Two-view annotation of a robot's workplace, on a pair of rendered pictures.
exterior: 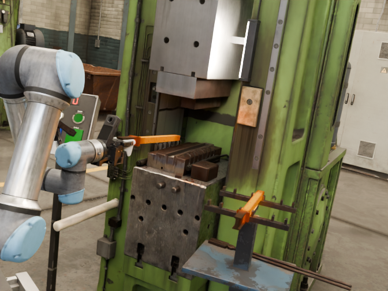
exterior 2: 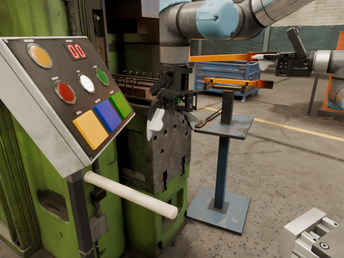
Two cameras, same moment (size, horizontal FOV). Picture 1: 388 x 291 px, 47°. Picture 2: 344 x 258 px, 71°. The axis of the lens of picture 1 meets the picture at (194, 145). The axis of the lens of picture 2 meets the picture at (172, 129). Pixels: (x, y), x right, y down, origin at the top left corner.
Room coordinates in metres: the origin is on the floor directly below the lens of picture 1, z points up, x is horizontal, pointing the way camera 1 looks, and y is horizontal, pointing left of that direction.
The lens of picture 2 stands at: (1.81, 1.24, 1.20)
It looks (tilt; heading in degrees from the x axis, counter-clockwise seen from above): 21 degrees down; 277
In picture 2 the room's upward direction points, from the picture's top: straight up
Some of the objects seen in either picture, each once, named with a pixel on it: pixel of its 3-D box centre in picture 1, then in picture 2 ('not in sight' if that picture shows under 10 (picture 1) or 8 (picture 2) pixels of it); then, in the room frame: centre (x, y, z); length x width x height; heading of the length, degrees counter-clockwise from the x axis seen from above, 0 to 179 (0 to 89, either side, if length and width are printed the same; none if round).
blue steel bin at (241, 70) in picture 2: not in sight; (226, 77); (1.28, -4.03, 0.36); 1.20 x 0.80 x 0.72; 149
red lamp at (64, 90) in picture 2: not in sight; (65, 92); (2.09, 0.76, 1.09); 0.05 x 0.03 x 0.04; 65
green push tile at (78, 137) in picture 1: (74, 137); (120, 105); (2.05, 0.56, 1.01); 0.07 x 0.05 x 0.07; 90
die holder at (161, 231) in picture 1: (189, 207); (133, 129); (2.18, -0.02, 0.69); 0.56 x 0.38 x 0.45; 155
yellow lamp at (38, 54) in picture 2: not in sight; (40, 56); (2.13, 0.76, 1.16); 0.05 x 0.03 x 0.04; 65
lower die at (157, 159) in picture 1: (186, 155); (125, 85); (2.20, 0.03, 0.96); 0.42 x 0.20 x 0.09; 155
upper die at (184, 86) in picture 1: (196, 84); (120, 8); (2.20, 0.03, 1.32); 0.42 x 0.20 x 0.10; 155
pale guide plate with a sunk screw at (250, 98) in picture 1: (249, 106); not in sight; (1.99, -0.22, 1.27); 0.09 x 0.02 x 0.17; 65
